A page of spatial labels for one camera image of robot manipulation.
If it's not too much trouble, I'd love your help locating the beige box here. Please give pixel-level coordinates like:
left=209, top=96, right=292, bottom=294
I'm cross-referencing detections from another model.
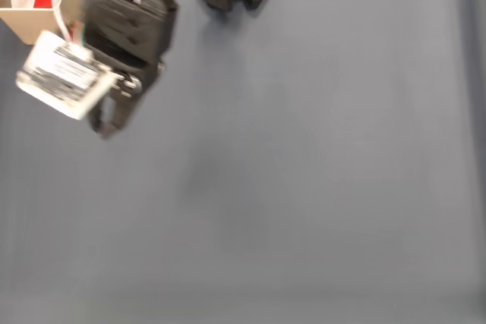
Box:
left=0, top=0, right=89, bottom=46

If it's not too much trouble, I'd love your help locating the grey mat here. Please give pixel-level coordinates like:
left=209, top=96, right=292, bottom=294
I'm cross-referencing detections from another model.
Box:
left=0, top=0, right=486, bottom=324

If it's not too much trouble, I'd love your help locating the white camera board mount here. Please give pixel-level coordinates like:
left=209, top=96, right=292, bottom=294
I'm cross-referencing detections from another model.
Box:
left=15, top=30, right=119, bottom=121

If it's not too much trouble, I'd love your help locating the camera board cable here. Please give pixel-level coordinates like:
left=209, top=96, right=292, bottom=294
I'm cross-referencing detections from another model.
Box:
left=52, top=0, right=100, bottom=45

